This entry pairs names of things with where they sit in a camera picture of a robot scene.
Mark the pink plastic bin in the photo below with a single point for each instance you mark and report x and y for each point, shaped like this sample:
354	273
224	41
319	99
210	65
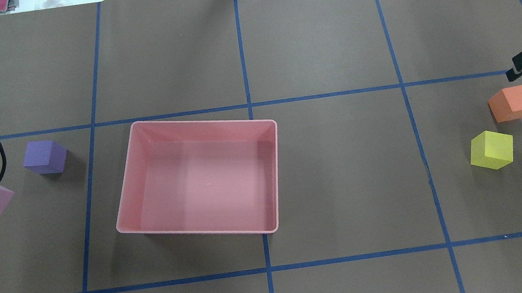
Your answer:
200	177

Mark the yellow foam block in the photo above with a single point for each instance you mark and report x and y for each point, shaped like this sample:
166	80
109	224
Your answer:
491	150

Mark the orange foam block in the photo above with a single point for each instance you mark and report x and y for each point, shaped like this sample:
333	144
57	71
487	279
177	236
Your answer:
506	104

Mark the purple foam block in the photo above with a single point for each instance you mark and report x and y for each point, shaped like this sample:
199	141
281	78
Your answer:
45	157

